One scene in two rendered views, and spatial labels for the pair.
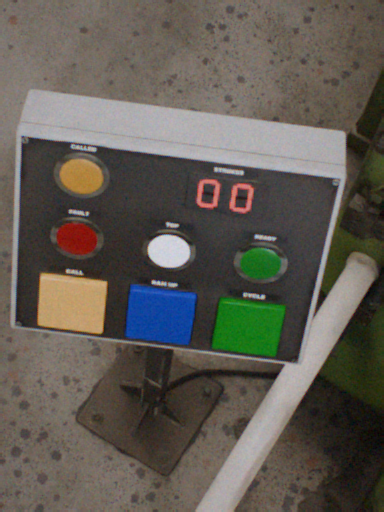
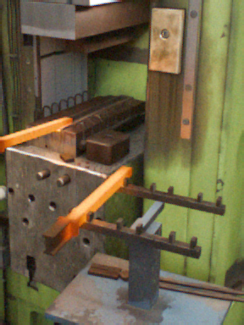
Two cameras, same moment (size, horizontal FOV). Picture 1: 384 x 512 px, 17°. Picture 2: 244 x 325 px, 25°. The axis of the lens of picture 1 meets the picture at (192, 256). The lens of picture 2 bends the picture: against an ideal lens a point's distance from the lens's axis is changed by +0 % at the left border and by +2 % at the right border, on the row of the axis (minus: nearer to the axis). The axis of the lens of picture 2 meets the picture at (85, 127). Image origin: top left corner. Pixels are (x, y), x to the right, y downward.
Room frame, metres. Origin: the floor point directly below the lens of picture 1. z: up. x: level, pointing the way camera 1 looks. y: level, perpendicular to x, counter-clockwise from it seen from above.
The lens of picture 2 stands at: (-1.10, -1.00, 1.55)
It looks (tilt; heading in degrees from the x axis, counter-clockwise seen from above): 19 degrees down; 13
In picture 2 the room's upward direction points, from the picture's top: straight up
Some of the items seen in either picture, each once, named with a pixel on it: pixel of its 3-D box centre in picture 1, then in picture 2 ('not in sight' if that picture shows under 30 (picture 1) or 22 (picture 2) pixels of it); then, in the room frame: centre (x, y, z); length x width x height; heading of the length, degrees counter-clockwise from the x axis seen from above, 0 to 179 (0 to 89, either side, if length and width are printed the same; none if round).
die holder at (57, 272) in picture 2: not in sight; (102, 194); (0.61, -0.65, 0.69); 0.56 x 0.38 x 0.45; 158
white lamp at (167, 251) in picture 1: (169, 250); not in sight; (0.48, 0.03, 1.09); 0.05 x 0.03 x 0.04; 68
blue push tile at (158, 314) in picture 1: (160, 313); not in sight; (0.43, 0.02, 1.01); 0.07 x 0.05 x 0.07; 93
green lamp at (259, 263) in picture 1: (260, 262); not in sight; (0.48, -0.07, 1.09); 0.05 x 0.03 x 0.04; 68
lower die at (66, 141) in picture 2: not in sight; (88, 120); (0.62, -0.60, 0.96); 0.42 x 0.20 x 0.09; 158
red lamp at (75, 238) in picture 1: (77, 238); not in sight; (0.47, 0.13, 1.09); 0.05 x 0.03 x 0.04; 68
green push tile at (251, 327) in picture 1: (248, 324); not in sight; (0.44, -0.08, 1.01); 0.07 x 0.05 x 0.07; 93
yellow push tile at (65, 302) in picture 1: (72, 301); not in sight; (0.43, 0.12, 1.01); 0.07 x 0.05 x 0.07; 93
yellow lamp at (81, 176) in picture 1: (81, 175); not in sight; (0.51, 0.13, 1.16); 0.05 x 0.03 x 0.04; 68
